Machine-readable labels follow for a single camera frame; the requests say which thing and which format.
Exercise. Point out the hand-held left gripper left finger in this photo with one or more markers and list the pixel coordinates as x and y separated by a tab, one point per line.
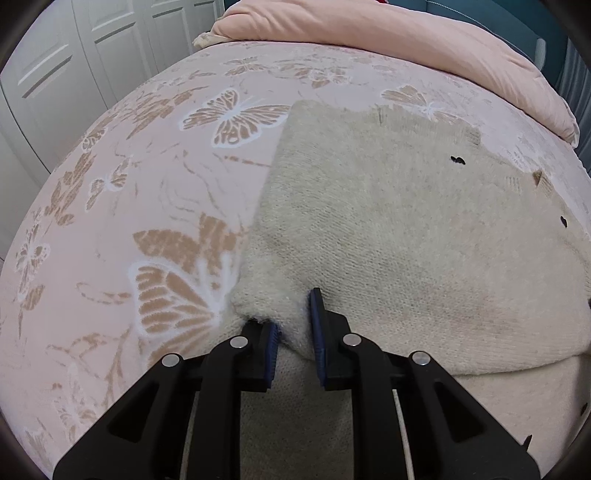
270	353

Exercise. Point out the pink pillow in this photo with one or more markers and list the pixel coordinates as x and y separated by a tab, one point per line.
369	27

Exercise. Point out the pink butterfly print blanket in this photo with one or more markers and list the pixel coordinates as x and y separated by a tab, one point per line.
138	184

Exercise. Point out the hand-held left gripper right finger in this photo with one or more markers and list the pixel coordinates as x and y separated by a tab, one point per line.
317	341

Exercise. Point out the white panelled wardrobe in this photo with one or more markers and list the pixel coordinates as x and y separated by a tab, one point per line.
69	50

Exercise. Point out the teal padded headboard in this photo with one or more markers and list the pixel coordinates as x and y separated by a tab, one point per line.
485	18

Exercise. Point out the cream knitted sweater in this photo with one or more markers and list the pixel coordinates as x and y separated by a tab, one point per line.
392	230

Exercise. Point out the blue grey curtain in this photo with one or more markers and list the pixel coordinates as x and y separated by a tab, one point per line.
577	83

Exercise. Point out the small white grey object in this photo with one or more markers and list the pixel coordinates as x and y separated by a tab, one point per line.
540	51

